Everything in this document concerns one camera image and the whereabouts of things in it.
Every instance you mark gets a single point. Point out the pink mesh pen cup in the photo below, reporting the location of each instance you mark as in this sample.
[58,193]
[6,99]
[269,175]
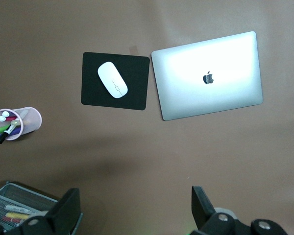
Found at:
[31,120]

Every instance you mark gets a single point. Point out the black marker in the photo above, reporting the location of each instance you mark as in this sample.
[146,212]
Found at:
[5,133]

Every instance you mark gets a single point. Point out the yellow marker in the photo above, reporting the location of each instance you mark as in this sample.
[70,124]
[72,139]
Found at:
[17,215]

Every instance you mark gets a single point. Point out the white computer mouse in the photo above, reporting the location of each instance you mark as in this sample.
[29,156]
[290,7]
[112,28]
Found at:
[112,79]

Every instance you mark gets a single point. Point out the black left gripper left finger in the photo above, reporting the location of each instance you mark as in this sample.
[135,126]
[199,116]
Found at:
[66,208]

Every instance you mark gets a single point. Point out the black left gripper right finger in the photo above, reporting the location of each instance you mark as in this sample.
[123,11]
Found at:
[201,208]

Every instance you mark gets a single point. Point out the black mouse pad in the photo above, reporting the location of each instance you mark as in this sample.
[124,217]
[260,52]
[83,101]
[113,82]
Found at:
[137,98]

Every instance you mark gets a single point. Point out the white grey printed marker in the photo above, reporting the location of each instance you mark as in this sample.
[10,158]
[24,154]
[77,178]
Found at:
[18,208]

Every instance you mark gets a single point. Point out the purple marker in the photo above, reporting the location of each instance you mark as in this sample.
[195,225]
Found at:
[12,131]

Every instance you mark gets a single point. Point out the silver laptop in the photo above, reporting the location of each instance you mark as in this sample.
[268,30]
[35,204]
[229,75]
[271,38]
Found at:
[186,98]

